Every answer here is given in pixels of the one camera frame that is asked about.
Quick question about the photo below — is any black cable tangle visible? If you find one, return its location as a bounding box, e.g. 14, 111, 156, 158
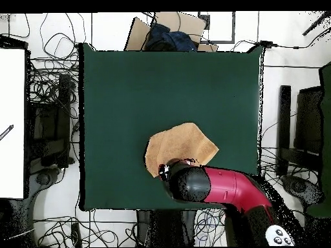
27, 12, 87, 109
33, 209, 138, 247
259, 147, 320, 187

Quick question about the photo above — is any white desk top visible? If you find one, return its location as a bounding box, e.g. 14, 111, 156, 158
0, 48, 27, 200

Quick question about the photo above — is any black cable adapter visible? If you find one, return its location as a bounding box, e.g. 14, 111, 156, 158
259, 39, 279, 49

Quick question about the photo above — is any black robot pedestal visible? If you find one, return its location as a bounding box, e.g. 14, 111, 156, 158
136, 209, 197, 247

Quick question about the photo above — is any office chair base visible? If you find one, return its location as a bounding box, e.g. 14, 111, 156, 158
280, 174, 325, 207
27, 166, 67, 247

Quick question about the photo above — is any open cardboard box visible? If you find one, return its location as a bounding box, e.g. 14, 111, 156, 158
123, 11, 219, 52

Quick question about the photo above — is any tan terry towel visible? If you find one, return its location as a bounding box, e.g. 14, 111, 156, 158
144, 121, 220, 179

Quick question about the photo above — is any bluish cable tangle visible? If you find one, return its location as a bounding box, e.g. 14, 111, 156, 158
193, 208, 229, 247

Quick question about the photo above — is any dark blue clothing pile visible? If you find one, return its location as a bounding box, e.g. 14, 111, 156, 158
144, 23, 198, 52

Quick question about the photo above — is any dark green table cloth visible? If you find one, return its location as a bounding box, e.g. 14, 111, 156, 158
78, 42, 264, 212

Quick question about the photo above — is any black tripod leg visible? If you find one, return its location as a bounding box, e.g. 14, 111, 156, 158
301, 11, 331, 37

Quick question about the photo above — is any black power strip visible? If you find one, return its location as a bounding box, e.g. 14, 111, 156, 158
70, 222, 83, 247

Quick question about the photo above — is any dark green draped cloth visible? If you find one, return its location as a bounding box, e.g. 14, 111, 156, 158
306, 61, 331, 218

